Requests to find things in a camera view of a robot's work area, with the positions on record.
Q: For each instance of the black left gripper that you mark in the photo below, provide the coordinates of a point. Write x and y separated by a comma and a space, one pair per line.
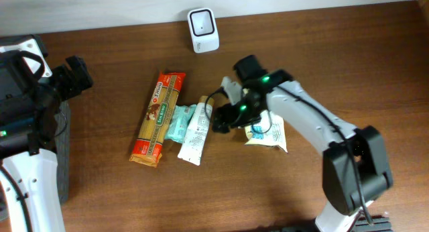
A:
70, 79

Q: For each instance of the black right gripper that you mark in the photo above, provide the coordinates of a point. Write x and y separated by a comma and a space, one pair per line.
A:
231, 114

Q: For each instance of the yellow snack bag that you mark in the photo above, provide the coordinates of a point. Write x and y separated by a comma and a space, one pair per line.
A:
268, 132

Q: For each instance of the teal wipes packet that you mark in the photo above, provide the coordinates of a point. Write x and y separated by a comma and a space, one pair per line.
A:
179, 123

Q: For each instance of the white tube gold cap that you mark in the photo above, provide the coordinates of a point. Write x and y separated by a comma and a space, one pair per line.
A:
196, 133

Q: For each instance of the red spaghetti packet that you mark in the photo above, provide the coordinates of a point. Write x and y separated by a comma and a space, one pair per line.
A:
150, 140

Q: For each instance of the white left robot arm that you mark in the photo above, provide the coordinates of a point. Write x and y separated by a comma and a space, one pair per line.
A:
35, 132

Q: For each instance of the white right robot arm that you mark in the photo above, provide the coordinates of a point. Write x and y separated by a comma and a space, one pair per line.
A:
355, 166

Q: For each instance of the white barcode scanner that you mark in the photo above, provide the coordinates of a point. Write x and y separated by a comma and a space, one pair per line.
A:
203, 30

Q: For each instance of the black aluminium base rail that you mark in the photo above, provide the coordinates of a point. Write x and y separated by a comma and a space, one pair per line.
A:
380, 224

